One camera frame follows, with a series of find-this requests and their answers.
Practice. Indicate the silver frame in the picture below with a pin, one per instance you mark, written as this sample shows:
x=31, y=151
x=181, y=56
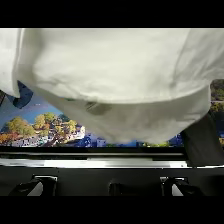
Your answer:
x=100, y=164

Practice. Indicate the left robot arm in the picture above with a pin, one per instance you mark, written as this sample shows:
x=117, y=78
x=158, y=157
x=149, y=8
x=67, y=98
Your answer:
x=25, y=189

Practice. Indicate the white garment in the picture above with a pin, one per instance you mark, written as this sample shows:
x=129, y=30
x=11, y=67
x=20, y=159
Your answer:
x=110, y=66

